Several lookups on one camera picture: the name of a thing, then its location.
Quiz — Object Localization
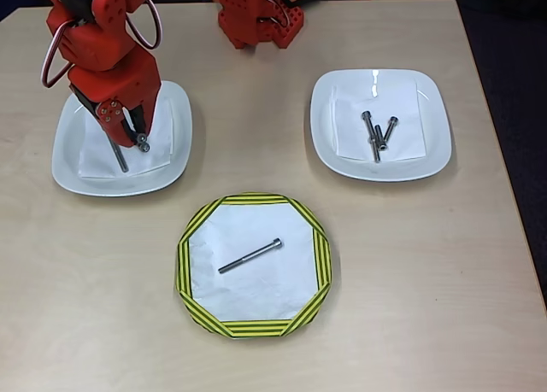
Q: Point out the dark red looped cable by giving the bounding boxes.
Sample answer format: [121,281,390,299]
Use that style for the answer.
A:
[123,0,164,50]

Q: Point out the white red servo cable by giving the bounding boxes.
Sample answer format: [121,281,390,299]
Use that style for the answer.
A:
[41,19,77,88]

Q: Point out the yellow black striped paper plate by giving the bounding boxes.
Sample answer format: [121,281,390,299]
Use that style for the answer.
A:
[174,190,333,340]

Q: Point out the white square plate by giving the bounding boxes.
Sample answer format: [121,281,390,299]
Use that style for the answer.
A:
[50,79,193,198]
[309,68,453,183]

